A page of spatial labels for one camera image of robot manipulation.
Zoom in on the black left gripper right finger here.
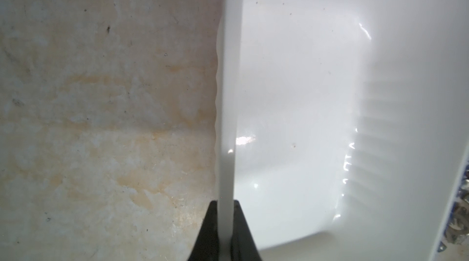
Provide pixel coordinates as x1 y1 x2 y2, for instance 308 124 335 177
230 200 262 261

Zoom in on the white storage tray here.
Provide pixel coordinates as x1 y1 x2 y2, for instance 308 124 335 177
216 0 469 261

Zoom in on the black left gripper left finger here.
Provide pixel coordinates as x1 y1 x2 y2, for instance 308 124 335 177
188 201 219 261

